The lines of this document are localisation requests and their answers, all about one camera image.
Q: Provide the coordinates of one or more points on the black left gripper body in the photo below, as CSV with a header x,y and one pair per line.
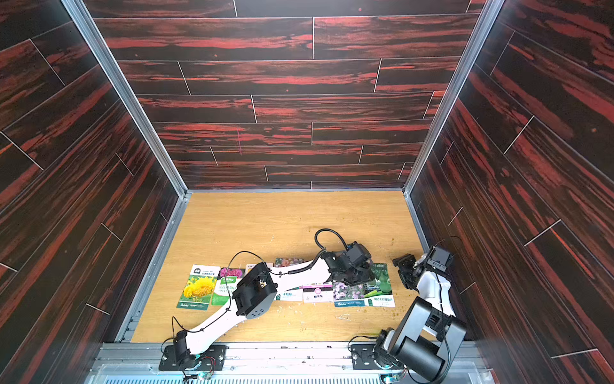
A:
x,y
362,274

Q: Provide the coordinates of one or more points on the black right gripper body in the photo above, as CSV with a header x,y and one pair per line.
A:
x,y
411,268

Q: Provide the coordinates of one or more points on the pink cosmos seed packet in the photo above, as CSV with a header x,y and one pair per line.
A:
x,y
349,296

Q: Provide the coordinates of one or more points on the green gourd seed packet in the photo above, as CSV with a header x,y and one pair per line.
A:
x,y
378,292

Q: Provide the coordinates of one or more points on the aster flower seed packet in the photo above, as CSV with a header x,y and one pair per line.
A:
x,y
318,293

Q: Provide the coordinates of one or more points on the mixed ranunculus seed packet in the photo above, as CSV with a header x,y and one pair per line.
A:
x,y
294,293

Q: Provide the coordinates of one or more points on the magenta flower green seed packet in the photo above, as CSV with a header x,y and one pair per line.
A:
x,y
226,284

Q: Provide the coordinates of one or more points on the yellow marigold seed packet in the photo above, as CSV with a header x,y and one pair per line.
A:
x,y
199,289

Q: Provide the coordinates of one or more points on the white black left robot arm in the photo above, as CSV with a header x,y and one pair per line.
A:
x,y
257,290

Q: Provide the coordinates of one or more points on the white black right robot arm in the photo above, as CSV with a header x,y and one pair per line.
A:
x,y
430,334

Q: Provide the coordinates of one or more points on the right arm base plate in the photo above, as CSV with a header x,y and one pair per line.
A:
x,y
369,356

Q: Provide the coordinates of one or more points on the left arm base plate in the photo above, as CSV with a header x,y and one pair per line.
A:
x,y
201,357

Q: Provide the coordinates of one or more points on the aluminium corner post right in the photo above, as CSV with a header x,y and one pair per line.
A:
x,y
484,25

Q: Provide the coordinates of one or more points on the aluminium corner post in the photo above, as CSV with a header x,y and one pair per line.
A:
x,y
88,29
484,25

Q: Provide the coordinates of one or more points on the aluminium front rail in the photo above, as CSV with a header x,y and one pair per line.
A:
x,y
245,362

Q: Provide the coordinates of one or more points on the aluminium corner post left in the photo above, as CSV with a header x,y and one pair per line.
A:
x,y
88,29

